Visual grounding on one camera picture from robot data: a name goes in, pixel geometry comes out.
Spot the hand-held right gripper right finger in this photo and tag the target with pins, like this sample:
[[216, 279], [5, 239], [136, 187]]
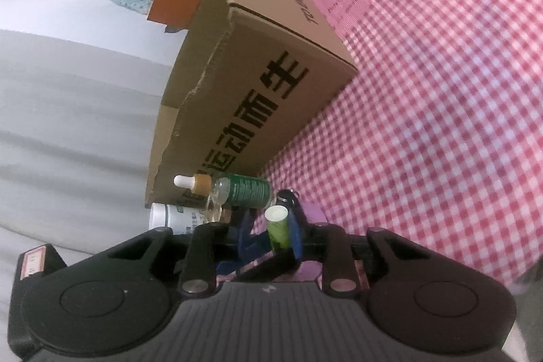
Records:
[[295, 237]]

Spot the black oval case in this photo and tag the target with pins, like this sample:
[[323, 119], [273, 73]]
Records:
[[285, 201]]

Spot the pink checkered tablecloth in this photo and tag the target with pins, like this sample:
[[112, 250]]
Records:
[[424, 111]]

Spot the purple plastic lid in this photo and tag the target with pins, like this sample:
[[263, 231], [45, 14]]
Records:
[[314, 213]]

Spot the white curtain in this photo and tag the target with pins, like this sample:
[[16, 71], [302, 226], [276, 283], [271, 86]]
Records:
[[63, 133]]

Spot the green label glass bottle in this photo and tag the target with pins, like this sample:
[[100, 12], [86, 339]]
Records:
[[246, 188]]

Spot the brown cardboard box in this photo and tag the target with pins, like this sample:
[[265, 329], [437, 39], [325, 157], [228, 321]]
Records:
[[254, 90]]

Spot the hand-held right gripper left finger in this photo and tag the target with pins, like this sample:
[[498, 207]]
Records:
[[244, 237]]

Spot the green tube with white cap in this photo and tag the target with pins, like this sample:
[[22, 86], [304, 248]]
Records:
[[278, 230]]

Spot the white pill bottle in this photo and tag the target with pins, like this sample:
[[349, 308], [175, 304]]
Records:
[[165, 215]]

